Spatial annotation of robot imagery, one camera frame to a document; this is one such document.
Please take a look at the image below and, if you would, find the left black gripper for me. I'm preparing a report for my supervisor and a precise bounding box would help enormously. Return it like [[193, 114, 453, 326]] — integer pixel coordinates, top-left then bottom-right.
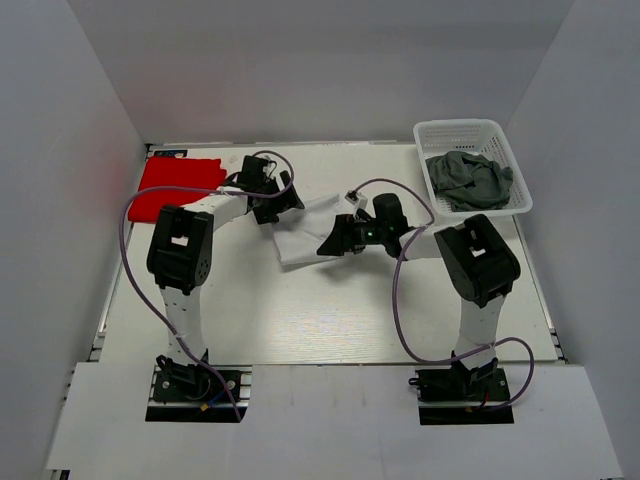
[[253, 171, 302, 224]]

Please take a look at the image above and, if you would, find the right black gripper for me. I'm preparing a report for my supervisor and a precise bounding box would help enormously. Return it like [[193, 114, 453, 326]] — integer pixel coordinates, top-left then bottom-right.
[[320, 213, 390, 256]]

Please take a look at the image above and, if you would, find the white t-shirt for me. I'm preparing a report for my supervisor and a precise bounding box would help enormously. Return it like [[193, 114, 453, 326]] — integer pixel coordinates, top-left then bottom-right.
[[271, 194, 349, 269]]

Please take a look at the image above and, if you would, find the dark grey t-shirt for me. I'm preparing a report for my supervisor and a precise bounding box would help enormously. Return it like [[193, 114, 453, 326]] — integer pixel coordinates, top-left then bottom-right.
[[425, 151, 514, 212]]

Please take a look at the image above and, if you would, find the blue label sticker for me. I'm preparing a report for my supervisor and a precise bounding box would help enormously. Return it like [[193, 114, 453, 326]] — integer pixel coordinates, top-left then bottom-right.
[[153, 149, 188, 158]]

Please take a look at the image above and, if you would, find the folded red t-shirt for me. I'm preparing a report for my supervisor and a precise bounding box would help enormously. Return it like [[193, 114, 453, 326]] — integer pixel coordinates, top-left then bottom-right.
[[128, 156, 227, 224]]

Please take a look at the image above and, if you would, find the white plastic basket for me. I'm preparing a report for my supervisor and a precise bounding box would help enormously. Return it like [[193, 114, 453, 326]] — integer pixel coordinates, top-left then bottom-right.
[[413, 118, 533, 219]]

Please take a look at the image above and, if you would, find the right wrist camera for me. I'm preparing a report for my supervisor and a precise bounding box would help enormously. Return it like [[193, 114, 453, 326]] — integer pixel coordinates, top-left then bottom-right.
[[344, 190, 368, 220]]

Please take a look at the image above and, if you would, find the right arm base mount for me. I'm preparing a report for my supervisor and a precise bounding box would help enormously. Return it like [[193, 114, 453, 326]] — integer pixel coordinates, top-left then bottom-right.
[[408, 367, 515, 426]]

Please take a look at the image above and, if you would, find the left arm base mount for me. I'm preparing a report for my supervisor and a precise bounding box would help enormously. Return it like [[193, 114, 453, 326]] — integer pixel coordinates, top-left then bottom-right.
[[145, 355, 252, 424]]

